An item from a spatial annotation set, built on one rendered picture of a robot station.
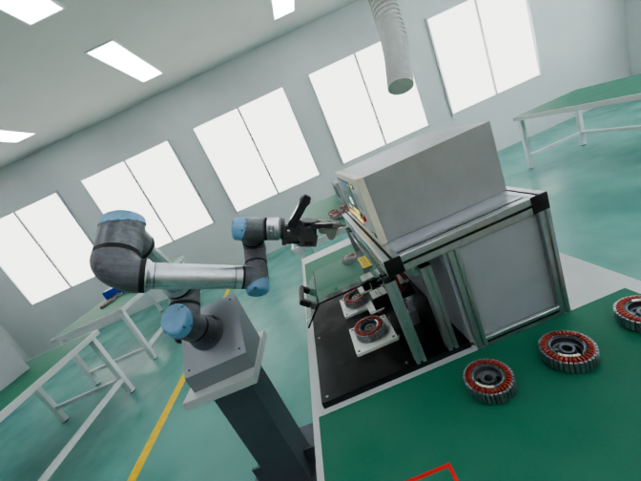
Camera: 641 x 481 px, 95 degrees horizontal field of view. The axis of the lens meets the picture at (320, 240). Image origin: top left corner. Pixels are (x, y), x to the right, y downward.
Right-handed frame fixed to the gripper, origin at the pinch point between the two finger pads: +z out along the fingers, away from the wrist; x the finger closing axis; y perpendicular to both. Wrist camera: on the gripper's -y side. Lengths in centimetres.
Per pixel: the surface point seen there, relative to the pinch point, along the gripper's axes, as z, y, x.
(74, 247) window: -424, 150, -469
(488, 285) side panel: 37.1, 12.1, 24.4
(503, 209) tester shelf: 36.5, -9.0, 25.2
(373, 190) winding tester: 5.9, -12.2, 14.5
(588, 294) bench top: 70, 16, 23
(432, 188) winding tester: 22.6, -13.0, 14.5
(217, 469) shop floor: -61, 160, -43
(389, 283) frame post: 9.7, 11.6, 23.4
